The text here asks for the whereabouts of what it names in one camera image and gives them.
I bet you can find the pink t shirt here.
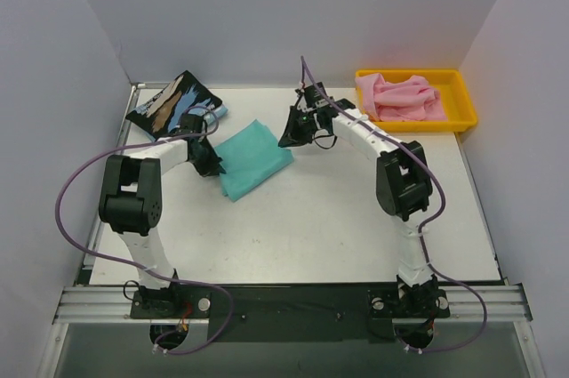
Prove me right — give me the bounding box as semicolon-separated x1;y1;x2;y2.
355;73;447;122

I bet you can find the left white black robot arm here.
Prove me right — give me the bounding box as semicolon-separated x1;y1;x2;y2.
99;113;225;318

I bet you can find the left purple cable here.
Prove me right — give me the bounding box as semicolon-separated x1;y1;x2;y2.
53;106;236;357

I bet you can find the aluminium front rail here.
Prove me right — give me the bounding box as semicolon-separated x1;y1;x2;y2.
53;285;533;324

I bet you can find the teal t shirt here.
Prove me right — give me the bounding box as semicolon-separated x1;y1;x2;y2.
214;120;293;202

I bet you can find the yellow plastic tray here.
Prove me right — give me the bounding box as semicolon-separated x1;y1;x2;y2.
355;68;477;133

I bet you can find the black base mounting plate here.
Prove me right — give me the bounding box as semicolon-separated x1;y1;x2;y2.
128;282;450;348

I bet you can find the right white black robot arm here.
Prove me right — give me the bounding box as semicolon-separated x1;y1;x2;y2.
278;83;436;315

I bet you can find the folded black printed t shirt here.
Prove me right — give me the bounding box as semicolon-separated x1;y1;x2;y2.
125;70;225;141

